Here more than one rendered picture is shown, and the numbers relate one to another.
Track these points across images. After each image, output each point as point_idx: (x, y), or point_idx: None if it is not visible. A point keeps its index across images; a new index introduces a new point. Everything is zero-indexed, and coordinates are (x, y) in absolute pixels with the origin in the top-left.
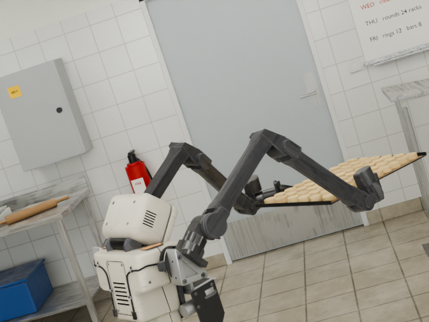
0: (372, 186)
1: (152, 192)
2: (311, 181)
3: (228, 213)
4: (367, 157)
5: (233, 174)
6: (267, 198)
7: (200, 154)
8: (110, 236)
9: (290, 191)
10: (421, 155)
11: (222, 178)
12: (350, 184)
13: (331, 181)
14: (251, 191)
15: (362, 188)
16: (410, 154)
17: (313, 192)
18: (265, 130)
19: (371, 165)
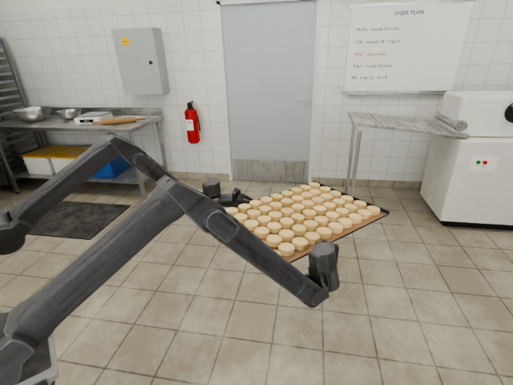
0: (328, 276)
1: (44, 193)
2: (269, 202)
3: (31, 350)
4: (329, 189)
5: (83, 259)
6: None
7: (137, 155)
8: None
9: (243, 210)
10: (382, 211)
11: None
12: (303, 241)
13: (274, 270)
14: (208, 194)
15: (314, 273)
16: (374, 210)
17: (259, 232)
18: (176, 186)
19: (330, 207)
